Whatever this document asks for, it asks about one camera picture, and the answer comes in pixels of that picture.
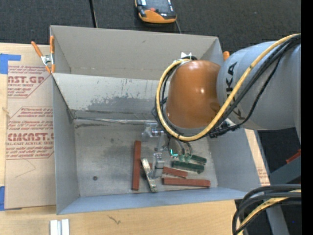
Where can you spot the pale worn flat block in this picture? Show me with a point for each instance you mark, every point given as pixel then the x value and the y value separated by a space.
pixel 146 168

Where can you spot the red-brown flat block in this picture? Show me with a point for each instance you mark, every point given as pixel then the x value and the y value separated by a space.
pixel 185 182
pixel 136 165
pixel 174 172

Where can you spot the brown cardboard board red print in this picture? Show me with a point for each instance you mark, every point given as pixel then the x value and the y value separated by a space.
pixel 29 175

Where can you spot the dark green flat block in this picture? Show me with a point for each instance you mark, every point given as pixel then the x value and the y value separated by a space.
pixel 199 158
pixel 188 167

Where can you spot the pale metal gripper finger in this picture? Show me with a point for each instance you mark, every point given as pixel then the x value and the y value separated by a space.
pixel 161 143
pixel 158 166

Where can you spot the grey metal bin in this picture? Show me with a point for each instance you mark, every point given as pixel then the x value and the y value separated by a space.
pixel 102 155

